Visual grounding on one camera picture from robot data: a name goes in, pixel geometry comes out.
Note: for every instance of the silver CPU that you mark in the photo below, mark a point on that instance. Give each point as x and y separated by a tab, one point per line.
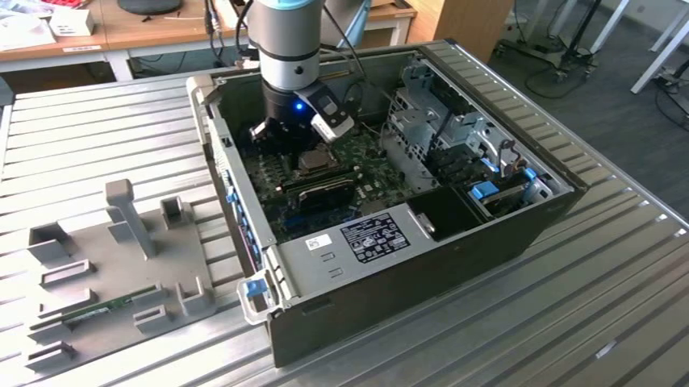
317	160

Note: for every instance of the metal locking lever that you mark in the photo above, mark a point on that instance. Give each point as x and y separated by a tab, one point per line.
337	159

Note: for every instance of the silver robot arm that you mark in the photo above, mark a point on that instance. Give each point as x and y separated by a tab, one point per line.
284	48

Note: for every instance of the CPU socket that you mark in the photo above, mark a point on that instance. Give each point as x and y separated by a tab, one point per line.
296	174

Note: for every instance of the installed RAM stick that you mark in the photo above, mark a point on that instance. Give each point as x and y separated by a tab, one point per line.
317	183

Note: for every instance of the green motherboard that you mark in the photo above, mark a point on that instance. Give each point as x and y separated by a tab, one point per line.
376	161

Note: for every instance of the metal drive cage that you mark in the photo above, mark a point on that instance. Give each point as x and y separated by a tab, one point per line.
414	121

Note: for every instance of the grey power supply unit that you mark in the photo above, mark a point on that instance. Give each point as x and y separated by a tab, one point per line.
323	262

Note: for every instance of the wooden desk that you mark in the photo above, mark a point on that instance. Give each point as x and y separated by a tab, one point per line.
161	28

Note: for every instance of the blue case latch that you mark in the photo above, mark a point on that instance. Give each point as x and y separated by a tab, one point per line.
253	289

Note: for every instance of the blue disk carrier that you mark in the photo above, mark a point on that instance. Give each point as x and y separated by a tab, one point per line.
484	190

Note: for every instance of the black round object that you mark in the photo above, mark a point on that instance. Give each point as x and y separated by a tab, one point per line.
148	6

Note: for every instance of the wooden cabinet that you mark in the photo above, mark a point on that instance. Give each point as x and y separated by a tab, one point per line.
467	24

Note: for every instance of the silver disk bay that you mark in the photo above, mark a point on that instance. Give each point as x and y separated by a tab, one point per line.
506	199

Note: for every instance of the blue plastic clip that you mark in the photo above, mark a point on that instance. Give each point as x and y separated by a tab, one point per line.
530	174

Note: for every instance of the black open PC case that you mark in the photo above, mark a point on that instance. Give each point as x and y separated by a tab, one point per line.
403	302

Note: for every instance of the white cardboard box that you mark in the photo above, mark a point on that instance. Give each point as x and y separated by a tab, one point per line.
72	22

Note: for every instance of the grey parts rack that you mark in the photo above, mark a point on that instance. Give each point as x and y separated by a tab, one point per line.
106	274

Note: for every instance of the white plastic bag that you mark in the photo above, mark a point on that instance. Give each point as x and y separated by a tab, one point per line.
21	34

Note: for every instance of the green RAM stick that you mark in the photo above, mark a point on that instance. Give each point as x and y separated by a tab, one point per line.
96	310

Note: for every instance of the black rolling stand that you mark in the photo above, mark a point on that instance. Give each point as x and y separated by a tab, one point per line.
578	40

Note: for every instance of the white table leg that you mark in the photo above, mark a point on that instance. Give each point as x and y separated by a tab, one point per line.
609	26

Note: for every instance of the white table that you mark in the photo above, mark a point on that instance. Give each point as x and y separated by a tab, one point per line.
661	60

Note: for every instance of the white tape strip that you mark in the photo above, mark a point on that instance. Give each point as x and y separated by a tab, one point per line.
605	350

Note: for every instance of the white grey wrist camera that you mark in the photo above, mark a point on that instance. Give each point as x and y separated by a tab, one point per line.
331	121

